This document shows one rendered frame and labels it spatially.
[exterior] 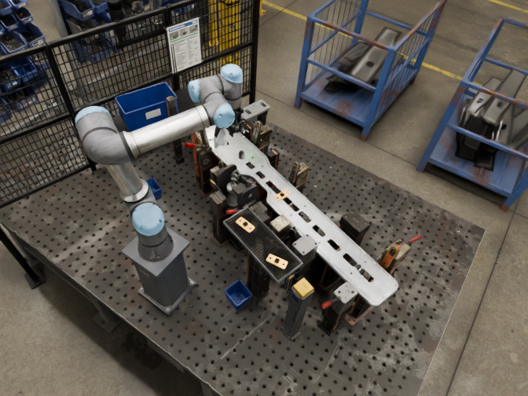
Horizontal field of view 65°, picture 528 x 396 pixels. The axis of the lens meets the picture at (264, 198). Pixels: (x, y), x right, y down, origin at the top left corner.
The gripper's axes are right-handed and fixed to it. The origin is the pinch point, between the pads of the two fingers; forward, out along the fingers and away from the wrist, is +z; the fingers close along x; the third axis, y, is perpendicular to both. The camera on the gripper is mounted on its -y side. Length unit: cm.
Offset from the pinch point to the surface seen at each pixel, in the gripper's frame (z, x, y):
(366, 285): 43, 20, 73
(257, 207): 35.9, 5.5, 14.8
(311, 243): 33, 10, 46
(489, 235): 143, 190, 90
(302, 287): 28, -10, 61
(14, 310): 144, -116, -78
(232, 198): 39.8, 1.5, 0.6
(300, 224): 44, 20, 31
